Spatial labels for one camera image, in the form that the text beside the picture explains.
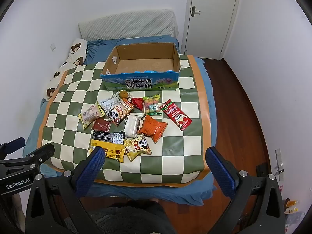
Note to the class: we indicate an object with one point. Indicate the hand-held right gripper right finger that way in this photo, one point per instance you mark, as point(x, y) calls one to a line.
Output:
point(219, 170)

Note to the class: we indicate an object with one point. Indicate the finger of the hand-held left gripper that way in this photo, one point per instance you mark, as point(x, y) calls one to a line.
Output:
point(13, 146)
point(40, 154)

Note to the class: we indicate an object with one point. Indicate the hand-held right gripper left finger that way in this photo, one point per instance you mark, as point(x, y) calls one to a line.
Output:
point(90, 169)

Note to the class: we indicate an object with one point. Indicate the black yellow snack packet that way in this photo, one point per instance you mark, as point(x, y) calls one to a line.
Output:
point(111, 148)

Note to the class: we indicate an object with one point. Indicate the brown snack packet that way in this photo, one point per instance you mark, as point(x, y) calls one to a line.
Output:
point(101, 125)

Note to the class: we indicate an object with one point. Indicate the yellow panda snack packet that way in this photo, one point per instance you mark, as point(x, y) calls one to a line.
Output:
point(136, 147)

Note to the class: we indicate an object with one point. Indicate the plain white snack packet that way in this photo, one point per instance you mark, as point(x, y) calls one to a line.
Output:
point(131, 126)

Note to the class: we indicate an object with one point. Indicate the orange panda snack packet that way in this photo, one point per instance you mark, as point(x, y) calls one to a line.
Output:
point(117, 114)

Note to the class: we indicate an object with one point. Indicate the white black-print snack packet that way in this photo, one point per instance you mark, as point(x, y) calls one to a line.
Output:
point(108, 104)

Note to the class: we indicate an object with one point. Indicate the long red snack packet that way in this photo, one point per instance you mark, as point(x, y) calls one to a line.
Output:
point(175, 114)

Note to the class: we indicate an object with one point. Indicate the cardboard box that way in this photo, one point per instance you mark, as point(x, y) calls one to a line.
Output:
point(139, 84)

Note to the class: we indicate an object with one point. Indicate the green white checkered mat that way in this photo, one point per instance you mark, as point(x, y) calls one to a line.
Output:
point(170, 151)

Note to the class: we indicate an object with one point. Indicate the beige yellow-edged snack packet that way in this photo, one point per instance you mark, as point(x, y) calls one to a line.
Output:
point(90, 115)

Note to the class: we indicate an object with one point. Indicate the blue bed sheet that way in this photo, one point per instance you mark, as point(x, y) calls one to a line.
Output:
point(146, 192)

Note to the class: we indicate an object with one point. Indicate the person's grey fleece clothing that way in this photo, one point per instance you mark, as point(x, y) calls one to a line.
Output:
point(131, 217)

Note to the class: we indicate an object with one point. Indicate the orange drink bottle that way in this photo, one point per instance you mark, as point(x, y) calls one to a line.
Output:
point(291, 203)

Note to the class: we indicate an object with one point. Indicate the red triangular snack packet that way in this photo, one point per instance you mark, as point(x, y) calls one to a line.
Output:
point(138, 103)

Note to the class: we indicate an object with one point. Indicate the colourful candy bag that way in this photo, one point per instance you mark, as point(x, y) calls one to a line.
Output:
point(152, 107)

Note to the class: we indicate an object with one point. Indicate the bear print pillow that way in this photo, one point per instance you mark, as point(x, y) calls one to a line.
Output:
point(75, 53)

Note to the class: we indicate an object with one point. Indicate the white door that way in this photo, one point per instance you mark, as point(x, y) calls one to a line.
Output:
point(212, 29)

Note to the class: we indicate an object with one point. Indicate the white wall power strip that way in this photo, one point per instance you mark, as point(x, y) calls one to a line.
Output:
point(279, 162)

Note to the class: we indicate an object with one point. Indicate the white wall socket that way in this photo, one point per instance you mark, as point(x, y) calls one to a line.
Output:
point(52, 47)

